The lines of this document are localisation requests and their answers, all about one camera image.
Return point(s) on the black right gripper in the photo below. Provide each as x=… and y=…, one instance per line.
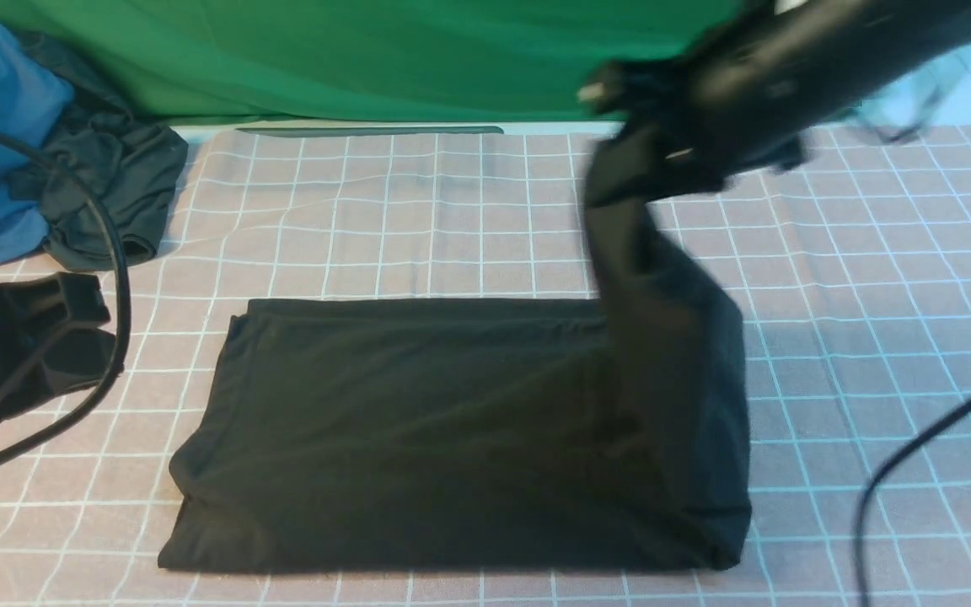
x=665, y=147

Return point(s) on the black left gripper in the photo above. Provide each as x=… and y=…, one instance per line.
x=32, y=312

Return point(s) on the dark gray long-sleeve top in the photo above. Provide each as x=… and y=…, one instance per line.
x=469, y=433

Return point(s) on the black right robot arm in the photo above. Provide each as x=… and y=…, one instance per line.
x=742, y=96

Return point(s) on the dark crumpled garment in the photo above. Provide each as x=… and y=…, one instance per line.
x=130, y=163

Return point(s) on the pink white-checked tablecloth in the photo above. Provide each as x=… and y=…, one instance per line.
x=854, y=275

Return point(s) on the green backdrop cloth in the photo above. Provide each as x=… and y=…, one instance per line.
x=385, y=61

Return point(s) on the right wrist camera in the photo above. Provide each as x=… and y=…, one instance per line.
x=608, y=96

